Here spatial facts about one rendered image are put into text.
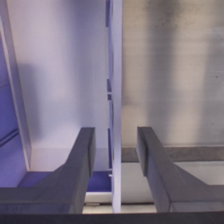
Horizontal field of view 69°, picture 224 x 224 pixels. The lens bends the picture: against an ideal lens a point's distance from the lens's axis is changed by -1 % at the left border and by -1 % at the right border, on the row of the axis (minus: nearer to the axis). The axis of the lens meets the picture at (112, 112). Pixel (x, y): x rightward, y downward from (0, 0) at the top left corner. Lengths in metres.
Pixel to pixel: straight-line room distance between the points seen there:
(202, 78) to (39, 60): 0.29
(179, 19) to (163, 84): 0.11
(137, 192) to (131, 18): 0.35
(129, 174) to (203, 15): 0.32
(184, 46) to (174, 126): 0.15
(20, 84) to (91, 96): 0.13
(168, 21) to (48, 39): 0.20
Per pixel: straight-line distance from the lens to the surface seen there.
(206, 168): 0.42
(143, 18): 0.31
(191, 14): 0.33
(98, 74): 0.30
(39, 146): 0.37
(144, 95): 0.31
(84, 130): 0.15
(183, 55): 0.32
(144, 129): 0.15
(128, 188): 0.40
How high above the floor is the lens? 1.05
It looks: 73 degrees down
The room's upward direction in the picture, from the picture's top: 179 degrees clockwise
